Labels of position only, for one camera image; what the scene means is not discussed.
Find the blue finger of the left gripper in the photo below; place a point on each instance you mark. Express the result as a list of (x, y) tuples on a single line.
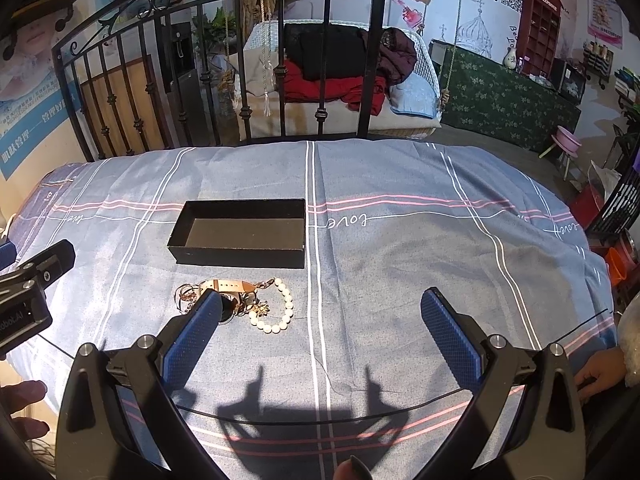
[(44, 268)]

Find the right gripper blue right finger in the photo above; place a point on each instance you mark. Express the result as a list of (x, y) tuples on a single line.
[(546, 439)]

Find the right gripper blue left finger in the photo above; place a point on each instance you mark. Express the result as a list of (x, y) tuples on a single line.
[(117, 419)]

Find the beige strap wristwatch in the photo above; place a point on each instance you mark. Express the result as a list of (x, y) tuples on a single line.
[(237, 296)]

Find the black jewelry tray box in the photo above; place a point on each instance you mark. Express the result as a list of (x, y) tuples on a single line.
[(267, 234)]

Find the left human hand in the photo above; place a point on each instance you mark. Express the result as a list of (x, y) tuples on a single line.
[(15, 398)]

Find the right human hand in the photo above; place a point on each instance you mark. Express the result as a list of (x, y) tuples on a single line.
[(603, 370)]

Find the pink stool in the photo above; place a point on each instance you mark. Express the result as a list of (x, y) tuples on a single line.
[(567, 143)]

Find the white wicker swing chair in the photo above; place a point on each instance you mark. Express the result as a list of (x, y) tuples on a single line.
[(411, 108)]

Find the green patterned table cloth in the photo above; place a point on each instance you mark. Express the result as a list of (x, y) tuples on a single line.
[(487, 98)]

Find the red garment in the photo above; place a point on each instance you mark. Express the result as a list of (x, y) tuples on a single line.
[(348, 90)]

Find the black garment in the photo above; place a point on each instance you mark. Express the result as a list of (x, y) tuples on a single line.
[(338, 49)]

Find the white ceramic vase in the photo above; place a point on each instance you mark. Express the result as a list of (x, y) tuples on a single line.
[(510, 60)]

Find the dark maroon jacket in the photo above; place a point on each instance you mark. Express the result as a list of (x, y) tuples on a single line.
[(396, 57)]

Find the red phone booth cabinet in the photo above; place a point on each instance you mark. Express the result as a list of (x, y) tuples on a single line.
[(538, 35)]

